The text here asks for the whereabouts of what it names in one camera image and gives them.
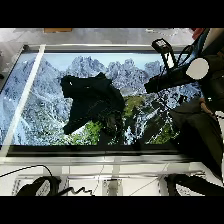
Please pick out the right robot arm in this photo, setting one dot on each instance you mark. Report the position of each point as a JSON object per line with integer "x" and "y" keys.
{"x": 213, "y": 83}

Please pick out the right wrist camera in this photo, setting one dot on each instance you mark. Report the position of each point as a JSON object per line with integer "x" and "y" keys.
{"x": 165, "y": 50}

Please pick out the dark brown garment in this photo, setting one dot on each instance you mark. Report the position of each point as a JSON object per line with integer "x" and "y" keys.
{"x": 196, "y": 133}

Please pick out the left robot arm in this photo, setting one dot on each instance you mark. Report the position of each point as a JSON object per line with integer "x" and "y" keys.
{"x": 36, "y": 187}

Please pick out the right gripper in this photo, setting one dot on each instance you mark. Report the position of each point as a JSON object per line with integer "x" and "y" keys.
{"x": 173, "y": 80}

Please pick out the heap of clothes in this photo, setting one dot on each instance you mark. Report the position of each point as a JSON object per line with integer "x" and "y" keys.
{"x": 199, "y": 32}

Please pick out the black pants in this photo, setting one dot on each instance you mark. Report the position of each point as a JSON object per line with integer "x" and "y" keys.
{"x": 93, "y": 100}

